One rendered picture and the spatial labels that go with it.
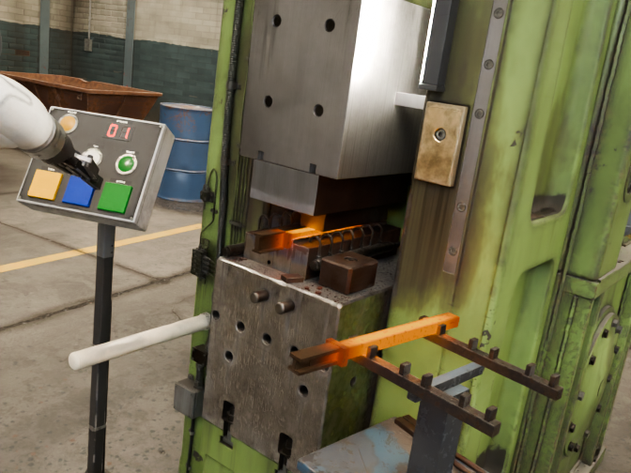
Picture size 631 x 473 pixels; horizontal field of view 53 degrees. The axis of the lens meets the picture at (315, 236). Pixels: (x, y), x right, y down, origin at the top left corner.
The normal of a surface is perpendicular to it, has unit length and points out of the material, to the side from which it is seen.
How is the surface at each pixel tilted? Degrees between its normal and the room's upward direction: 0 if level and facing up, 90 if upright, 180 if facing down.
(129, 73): 90
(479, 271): 90
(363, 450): 0
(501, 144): 90
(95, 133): 60
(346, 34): 90
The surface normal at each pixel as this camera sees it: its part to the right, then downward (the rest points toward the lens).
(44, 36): 0.86, 0.24
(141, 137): -0.13, -0.29
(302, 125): -0.61, 0.12
